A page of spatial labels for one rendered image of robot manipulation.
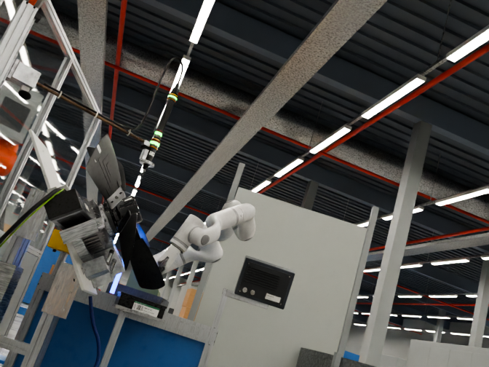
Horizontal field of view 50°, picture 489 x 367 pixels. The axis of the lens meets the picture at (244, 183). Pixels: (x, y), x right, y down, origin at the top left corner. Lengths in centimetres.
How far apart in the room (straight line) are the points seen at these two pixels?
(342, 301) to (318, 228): 60
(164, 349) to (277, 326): 163
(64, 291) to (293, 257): 238
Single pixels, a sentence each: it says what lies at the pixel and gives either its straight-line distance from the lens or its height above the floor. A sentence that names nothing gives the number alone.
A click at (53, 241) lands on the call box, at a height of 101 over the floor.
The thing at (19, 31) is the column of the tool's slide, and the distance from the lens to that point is 230.
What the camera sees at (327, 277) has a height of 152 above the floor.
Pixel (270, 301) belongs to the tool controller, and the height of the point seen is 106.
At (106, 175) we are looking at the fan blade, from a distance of 215.
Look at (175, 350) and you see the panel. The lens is 267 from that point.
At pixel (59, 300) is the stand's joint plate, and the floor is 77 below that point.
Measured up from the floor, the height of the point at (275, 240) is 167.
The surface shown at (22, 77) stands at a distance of 226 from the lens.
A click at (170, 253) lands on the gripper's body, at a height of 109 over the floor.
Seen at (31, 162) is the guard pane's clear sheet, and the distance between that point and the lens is 315.
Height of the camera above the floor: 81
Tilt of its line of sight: 17 degrees up
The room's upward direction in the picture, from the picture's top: 18 degrees clockwise
